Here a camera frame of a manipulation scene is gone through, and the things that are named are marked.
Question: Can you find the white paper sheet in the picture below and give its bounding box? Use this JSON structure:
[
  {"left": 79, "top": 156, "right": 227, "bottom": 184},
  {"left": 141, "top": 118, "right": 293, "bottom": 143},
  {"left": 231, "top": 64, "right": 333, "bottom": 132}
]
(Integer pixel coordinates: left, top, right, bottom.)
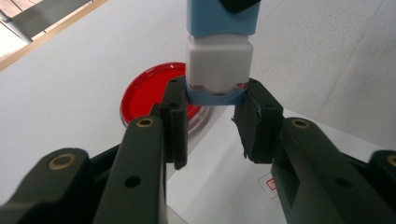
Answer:
[{"left": 165, "top": 105, "right": 385, "bottom": 224}]

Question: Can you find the round red ink pad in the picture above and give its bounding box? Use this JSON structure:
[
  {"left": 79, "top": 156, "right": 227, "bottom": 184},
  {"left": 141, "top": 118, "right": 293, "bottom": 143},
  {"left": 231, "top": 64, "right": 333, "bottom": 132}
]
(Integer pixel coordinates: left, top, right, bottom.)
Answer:
[{"left": 119, "top": 62, "right": 213, "bottom": 135}]

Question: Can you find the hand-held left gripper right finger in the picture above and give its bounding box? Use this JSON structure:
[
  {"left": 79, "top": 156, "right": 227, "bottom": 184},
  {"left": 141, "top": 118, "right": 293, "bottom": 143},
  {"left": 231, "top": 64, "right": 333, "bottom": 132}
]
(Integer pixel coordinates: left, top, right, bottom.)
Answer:
[{"left": 231, "top": 77, "right": 396, "bottom": 224}]

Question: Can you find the wooden table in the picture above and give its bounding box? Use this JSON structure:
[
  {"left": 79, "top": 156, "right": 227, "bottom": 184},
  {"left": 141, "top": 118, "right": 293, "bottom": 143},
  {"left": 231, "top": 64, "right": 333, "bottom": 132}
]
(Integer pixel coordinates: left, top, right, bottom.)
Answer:
[{"left": 0, "top": 0, "right": 109, "bottom": 73}]

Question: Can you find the blue stamp cap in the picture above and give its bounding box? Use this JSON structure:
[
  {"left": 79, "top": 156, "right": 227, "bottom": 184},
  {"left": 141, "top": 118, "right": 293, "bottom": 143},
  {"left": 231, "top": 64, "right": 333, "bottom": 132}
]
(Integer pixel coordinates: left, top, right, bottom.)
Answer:
[{"left": 185, "top": 81, "right": 249, "bottom": 107}]

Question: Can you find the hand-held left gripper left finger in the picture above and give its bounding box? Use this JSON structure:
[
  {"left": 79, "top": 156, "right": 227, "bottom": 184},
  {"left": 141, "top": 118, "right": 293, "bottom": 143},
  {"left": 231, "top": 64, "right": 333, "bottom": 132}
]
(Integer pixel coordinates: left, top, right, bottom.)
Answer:
[{"left": 92, "top": 75, "right": 190, "bottom": 224}]

